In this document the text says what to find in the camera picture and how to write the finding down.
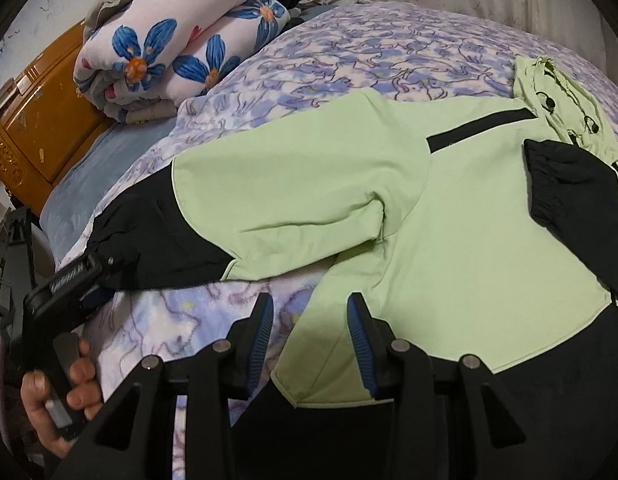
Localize wooden headboard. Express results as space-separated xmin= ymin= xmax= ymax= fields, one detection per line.
xmin=0 ymin=20 xmax=116 ymax=217

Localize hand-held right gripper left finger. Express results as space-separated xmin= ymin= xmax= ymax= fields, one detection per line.
xmin=51 ymin=292 xmax=274 ymax=480

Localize light blue bed sheet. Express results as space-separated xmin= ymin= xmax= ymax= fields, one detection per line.
xmin=39 ymin=121 xmax=172 ymax=273

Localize person's left hand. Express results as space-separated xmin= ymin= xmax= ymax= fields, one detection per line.
xmin=20 ymin=339 xmax=106 ymax=458

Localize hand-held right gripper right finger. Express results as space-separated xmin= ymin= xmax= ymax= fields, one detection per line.
xmin=346 ymin=292 xmax=560 ymax=480

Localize green and black jacket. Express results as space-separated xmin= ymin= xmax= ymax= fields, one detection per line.
xmin=86 ymin=55 xmax=618 ymax=480

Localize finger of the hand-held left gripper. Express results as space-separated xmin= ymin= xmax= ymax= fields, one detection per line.
xmin=24 ymin=252 xmax=118 ymax=323

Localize purple floral bed blanket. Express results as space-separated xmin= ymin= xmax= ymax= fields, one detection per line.
xmin=56 ymin=0 xmax=618 ymax=480

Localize folded blue flower quilt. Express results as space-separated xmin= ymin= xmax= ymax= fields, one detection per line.
xmin=73 ymin=0 xmax=292 ymax=124

